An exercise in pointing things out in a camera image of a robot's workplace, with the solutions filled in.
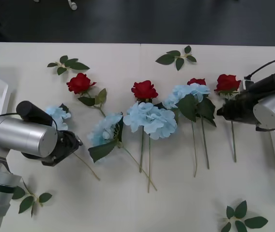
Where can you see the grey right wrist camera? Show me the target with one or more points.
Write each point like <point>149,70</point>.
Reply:
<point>243,85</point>

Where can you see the loose green leaf twig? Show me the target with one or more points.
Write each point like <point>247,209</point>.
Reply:
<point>165,59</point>
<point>75,65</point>
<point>256,221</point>
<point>26,204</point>

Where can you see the pale blue flower green stem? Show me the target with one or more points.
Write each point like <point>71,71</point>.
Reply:
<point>57,113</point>
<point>186,91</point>
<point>152,118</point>
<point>103,130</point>

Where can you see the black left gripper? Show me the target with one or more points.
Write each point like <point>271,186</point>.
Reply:
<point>67,145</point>

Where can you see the silver and black left arm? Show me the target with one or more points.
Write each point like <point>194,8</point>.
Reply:
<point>23,135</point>

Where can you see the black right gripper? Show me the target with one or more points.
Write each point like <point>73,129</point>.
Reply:
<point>232,108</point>

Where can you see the red rose with green stem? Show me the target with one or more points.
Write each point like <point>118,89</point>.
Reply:
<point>227,82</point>
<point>196,81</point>
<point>79,82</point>
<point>144,89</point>

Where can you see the silver and black right arm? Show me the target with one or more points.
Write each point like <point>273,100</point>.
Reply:
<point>270,113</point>

